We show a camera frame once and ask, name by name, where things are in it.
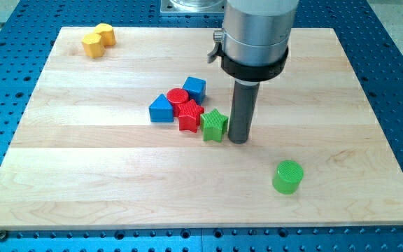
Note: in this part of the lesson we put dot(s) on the black clamp ring mount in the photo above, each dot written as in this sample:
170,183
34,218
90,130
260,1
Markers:
252,63

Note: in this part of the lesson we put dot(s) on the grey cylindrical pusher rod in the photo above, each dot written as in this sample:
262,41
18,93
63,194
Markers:
242,110

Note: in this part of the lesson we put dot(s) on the green cylinder block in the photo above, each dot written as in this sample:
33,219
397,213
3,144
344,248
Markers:
288,177

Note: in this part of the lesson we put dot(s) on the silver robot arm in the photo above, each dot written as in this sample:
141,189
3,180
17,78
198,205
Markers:
259,22

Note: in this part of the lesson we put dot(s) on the silver robot base flange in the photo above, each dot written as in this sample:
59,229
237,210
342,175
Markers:
191,6

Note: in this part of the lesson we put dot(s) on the green star block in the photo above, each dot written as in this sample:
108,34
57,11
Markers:
213,125

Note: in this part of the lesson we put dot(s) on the blue cube block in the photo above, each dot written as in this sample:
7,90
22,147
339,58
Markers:
196,89

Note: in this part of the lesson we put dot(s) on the red star block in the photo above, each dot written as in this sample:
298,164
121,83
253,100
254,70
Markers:
189,116

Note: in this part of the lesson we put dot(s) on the red cylinder block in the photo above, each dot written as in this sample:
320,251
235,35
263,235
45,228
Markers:
175,97

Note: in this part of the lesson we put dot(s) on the blue triangle block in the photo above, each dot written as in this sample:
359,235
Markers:
161,111

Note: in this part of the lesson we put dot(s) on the yellow block rear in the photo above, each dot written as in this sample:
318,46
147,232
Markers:
107,34

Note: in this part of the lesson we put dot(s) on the yellow hexagon block front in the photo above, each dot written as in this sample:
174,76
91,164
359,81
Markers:
93,45

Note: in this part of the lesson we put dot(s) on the wooden board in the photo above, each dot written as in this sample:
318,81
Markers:
86,155

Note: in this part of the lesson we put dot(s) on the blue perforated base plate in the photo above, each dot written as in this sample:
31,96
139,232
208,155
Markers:
29,33

